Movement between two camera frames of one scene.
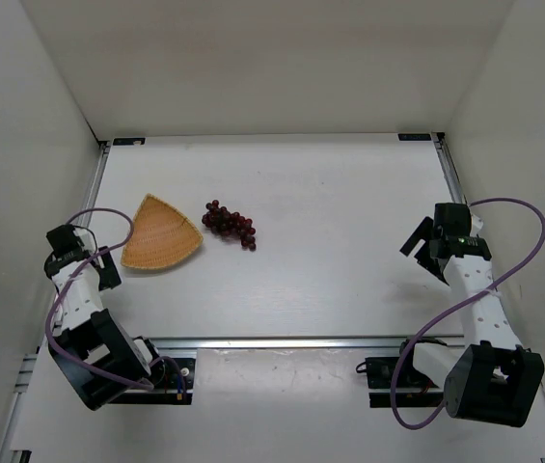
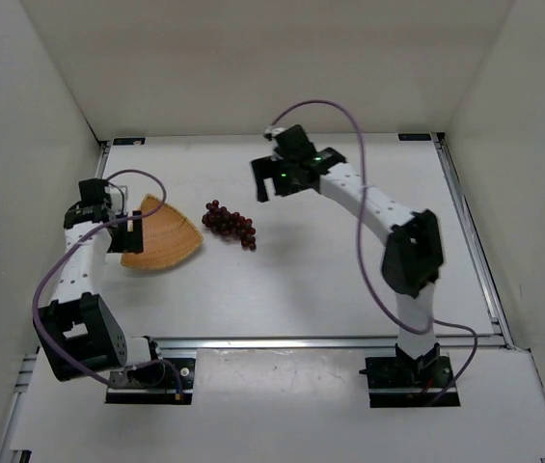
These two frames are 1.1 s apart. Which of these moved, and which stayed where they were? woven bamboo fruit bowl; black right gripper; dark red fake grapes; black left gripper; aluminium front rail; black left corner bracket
Moved: black left gripper; black right gripper
Stayed: dark red fake grapes; woven bamboo fruit bowl; black left corner bracket; aluminium front rail
